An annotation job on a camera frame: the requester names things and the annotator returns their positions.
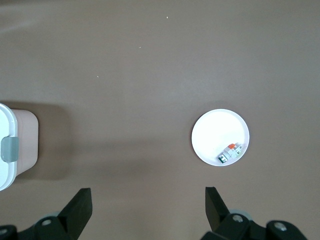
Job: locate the small white orange object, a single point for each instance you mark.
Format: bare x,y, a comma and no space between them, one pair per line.
228,152

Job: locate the pink box with white lid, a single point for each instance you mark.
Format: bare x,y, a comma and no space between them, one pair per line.
7,130

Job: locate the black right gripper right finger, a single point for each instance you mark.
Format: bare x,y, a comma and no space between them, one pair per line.
217,215

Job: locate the brown table mat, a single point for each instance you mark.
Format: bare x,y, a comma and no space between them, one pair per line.
150,75

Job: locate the pale pink round plate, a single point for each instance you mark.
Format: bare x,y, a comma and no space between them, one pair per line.
215,132

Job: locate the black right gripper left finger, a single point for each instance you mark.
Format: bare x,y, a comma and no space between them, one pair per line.
75,215

